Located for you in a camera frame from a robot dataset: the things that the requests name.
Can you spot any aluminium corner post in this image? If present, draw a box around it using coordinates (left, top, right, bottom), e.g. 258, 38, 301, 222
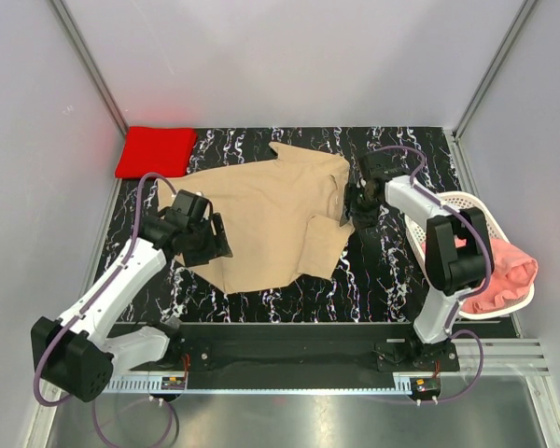
452, 0, 540, 143
47, 0, 129, 136

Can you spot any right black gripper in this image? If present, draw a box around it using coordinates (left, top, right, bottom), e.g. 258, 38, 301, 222
339, 183, 381, 231

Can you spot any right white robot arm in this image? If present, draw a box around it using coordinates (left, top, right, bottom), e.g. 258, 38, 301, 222
341, 151, 494, 371

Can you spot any right electronics board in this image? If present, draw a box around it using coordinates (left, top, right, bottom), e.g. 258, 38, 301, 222
412, 377, 441, 396

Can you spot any left electronics board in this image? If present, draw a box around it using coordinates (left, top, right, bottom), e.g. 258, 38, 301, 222
161, 376, 187, 390

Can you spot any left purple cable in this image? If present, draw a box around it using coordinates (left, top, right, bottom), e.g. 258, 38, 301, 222
32, 172, 183, 447

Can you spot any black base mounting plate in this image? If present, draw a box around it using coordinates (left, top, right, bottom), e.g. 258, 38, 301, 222
120, 321, 461, 374

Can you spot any right aluminium corner post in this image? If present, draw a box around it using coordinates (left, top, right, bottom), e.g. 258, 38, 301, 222
452, 0, 540, 143

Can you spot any beige t shirt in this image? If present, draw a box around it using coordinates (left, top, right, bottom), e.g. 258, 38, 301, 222
157, 142, 354, 294

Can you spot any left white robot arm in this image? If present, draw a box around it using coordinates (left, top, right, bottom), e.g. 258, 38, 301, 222
31, 190, 232, 402

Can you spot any electronics board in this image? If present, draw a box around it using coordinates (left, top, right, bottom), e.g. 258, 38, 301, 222
161, 376, 187, 390
412, 377, 441, 396

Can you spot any left aluminium corner post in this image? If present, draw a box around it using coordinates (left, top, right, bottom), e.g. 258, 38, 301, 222
47, 0, 129, 136

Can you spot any folded red t shirt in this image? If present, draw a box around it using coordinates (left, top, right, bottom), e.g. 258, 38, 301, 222
114, 126, 197, 179

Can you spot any pink t shirt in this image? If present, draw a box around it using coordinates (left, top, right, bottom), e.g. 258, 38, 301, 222
462, 238, 539, 317

